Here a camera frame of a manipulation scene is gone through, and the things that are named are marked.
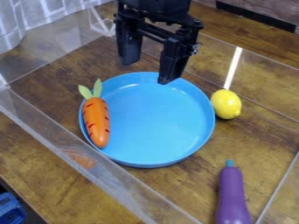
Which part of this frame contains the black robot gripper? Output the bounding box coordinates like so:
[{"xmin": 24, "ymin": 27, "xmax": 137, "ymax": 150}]
[{"xmin": 115, "ymin": 0, "xmax": 203, "ymax": 85}]

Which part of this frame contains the orange toy carrot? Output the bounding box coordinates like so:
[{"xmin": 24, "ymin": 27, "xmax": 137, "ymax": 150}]
[{"xmin": 79, "ymin": 80, "xmax": 110, "ymax": 149}]

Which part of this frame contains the blue round tray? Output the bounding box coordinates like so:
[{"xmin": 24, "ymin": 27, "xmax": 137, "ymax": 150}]
[{"xmin": 98, "ymin": 72, "xmax": 215, "ymax": 168}]

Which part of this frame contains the dark baseboard strip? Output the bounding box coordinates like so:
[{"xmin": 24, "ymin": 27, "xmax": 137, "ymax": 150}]
[{"xmin": 217, "ymin": 0, "xmax": 297, "ymax": 33}]

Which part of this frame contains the yellow toy lemon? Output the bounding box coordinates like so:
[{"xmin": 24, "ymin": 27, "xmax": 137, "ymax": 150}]
[{"xmin": 210, "ymin": 89, "xmax": 242, "ymax": 119}]

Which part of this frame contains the purple toy eggplant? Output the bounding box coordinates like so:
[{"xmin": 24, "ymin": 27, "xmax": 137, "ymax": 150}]
[{"xmin": 217, "ymin": 159, "xmax": 253, "ymax": 224}]

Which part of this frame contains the blue plastic object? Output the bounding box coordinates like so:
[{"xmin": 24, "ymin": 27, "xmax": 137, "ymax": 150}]
[{"xmin": 0, "ymin": 192, "xmax": 27, "ymax": 224}]

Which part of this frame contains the clear acrylic enclosure wall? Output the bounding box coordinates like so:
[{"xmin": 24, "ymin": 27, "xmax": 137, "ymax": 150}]
[{"xmin": 0, "ymin": 3, "xmax": 299, "ymax": 224}]

